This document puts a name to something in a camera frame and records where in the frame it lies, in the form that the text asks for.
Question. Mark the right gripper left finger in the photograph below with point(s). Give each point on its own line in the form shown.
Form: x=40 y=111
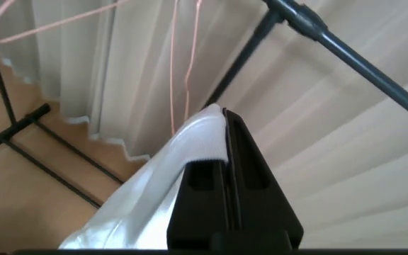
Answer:
x=200 y=212

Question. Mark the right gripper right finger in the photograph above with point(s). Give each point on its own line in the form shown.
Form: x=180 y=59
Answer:
x=260 y=212

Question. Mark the white printed t-shirt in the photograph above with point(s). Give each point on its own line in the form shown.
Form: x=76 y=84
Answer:
x=147 y=198

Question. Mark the pink clothes hanger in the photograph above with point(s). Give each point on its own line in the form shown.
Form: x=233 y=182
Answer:
x=48 y=25
x=171 y=71

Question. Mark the black clothes rack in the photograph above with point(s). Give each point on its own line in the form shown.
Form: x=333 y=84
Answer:
x=367 y=70

